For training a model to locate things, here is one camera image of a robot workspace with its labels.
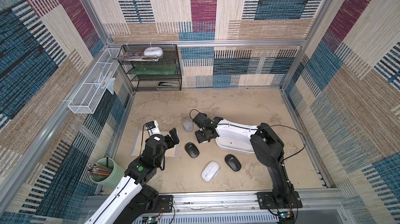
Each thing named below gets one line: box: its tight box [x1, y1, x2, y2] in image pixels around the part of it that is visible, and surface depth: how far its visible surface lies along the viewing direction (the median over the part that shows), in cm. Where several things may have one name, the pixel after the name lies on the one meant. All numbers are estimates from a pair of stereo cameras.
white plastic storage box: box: [215, 128, 258, 155], surface depth 61 cm
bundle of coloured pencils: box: [86, 162, 113, 176], surface depth 70 cm
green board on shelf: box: [127, 63, 177, 76], surface depth 101 cm
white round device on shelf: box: [143, 46, 165, 58], surface depth 91 cm
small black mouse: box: [224, 153, 242, 172], surface depth 86 cm
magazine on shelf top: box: [111, 51, 160, 62], surface depth 82 cm
